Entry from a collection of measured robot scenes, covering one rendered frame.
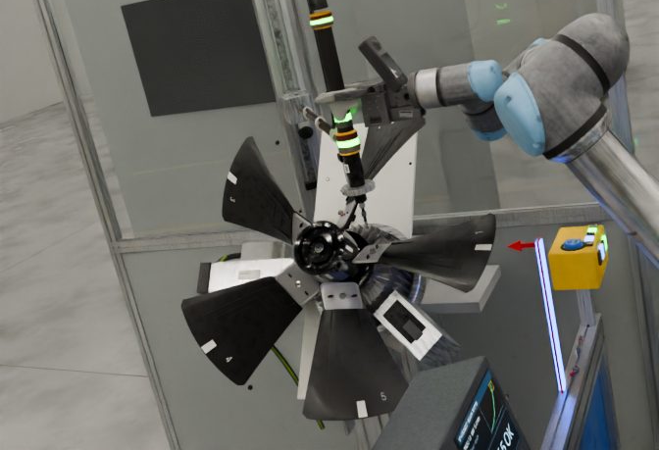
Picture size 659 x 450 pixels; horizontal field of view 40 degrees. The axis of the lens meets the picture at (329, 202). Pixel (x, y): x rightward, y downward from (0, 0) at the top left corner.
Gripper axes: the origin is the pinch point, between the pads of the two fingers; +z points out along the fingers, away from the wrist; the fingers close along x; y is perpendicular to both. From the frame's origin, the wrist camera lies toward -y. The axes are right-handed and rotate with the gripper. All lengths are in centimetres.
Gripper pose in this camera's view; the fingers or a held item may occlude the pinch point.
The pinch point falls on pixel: (324, 93)
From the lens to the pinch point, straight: 181.6
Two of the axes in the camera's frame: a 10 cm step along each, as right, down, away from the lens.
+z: -9.0, 0.8, 4.3
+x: 3.8, -3.4, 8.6
